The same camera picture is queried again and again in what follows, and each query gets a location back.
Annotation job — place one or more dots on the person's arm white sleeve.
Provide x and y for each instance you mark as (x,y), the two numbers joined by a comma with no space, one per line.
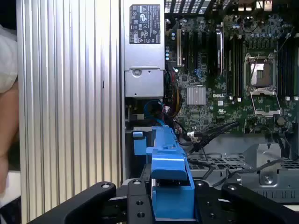
(8,116)

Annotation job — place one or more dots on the silver power supply box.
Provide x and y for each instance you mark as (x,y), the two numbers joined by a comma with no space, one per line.
(144,79)

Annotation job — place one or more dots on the green Dell motherboard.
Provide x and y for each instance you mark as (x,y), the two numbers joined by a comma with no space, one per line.
(210,112)

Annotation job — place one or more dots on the black expansion slot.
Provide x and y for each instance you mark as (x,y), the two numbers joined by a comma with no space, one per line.
(186,51)
(195,49)

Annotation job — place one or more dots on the silver ribbed chipset heatsink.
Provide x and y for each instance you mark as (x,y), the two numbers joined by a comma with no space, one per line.
(196,95)

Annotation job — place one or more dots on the silver metal bracket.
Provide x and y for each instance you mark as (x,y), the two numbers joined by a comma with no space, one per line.
(268,154)

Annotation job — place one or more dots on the black RAM slot bank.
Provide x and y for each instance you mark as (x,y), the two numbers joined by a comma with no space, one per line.
(288,70)
(236,70)

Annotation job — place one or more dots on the CPU socket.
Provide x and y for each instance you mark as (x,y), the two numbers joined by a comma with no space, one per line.
(266,72)

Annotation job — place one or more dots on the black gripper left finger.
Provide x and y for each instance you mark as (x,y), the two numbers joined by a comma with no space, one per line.
(137,200)

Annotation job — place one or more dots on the open silver PC case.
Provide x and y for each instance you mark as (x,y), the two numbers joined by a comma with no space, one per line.
(233,144)

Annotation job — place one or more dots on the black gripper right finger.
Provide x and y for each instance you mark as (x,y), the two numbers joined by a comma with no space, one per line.
(206,205)

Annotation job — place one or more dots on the white expansion slot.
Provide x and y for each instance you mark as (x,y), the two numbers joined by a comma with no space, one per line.
(179,49)

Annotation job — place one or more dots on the thin metal locking lever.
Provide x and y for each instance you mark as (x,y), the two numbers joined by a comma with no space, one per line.
(289,33)
(254,68)

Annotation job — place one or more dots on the black graphics card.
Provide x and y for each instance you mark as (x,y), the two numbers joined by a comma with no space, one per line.
(219,51)

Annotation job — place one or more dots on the hard disk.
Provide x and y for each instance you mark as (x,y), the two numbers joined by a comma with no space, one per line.
(140,147)
(172,163)

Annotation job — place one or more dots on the blue SATA ports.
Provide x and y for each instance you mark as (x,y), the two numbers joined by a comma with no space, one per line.
(197,73)

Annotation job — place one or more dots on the metal socket cover frame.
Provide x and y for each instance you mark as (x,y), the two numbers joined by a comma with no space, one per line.
(267,113)

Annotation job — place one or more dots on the round black board buzzer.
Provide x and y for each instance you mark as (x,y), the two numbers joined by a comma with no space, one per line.
(280,121)

